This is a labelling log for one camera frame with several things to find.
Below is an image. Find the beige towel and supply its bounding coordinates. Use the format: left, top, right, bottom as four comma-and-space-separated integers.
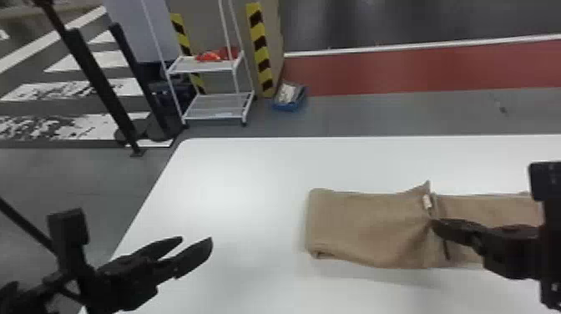
304, 180, 547, 271

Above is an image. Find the blue tray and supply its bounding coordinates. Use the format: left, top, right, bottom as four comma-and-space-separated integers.
271, 81, 308, 113

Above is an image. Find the white wire rack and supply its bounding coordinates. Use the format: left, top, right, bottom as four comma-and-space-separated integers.
139, 0, 256, 128

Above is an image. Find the red packet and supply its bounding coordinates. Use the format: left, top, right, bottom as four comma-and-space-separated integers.
194, 49, 223, 63

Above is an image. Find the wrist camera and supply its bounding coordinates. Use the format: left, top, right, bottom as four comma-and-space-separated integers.
46, 208, 94, 281
527, 160, 561, 203

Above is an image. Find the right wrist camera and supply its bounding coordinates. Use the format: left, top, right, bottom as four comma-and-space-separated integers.
527, 160, 561, 203

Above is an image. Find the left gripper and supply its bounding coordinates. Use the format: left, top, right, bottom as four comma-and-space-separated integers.
82, 235, 215, 314

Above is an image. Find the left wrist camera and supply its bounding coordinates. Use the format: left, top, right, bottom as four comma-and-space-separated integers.
46, 208, 94, 281

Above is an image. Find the black cable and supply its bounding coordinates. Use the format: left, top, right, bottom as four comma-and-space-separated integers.
0, 197, 57, 256

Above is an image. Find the yellow black striped post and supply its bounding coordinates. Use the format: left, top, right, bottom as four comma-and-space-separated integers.
169, 12, 207, 96
245, 1, 276, 99

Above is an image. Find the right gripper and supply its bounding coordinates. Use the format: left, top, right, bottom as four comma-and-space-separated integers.
431, 217, 545, 281

